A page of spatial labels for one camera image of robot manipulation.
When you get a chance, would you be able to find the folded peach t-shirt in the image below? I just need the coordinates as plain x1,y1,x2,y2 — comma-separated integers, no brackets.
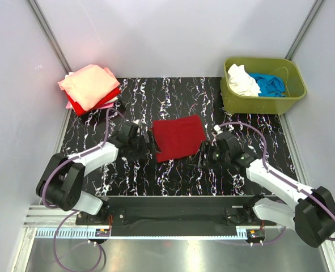
58,65,120,110

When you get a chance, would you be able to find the crumpled white t-shirt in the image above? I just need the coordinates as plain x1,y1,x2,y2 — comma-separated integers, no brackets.
227,64,261,97

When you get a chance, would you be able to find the olive green plastic bin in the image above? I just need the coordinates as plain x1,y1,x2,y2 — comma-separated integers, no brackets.
220,57,307,115

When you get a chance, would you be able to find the left aluminium frame post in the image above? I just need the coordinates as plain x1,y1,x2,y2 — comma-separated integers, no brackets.
26,0,72,74

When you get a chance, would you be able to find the folded red t-shirt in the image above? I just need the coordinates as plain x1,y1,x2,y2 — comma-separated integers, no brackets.
66,88,121,116

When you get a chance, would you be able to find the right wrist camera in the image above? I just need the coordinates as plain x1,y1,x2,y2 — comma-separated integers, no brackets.
213,125,236,148

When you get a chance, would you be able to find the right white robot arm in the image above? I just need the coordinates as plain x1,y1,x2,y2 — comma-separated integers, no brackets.
197,131,335,248

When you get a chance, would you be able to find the folded pink t-shirt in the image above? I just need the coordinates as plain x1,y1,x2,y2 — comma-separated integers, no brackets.
66,66,118,109

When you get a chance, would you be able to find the crumpled blue t-shirt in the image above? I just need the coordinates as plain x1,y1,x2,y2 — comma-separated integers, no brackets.
248,73,286,97

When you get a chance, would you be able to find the aluminium frame post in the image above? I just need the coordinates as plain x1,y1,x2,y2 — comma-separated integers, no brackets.
285,0,326,61
26,0,72,74

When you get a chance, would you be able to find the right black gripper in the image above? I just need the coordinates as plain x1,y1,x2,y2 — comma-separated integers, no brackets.
189,141,230,171

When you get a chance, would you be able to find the right aluminium frame post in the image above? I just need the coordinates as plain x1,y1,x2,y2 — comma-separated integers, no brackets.
285,0,326,61

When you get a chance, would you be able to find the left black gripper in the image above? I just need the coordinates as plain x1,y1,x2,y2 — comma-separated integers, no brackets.
128,130,160,160

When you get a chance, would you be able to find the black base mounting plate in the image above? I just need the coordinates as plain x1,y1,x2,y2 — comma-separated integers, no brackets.
76,196,274,240

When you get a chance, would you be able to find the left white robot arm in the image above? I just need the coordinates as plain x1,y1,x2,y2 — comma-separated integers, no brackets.
36,120,161,224

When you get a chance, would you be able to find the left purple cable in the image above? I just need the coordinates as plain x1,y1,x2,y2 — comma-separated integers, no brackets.
41,108,128,270

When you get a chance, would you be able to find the dark red t-shirt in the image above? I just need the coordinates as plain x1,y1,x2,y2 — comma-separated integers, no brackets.
152,115,206,163

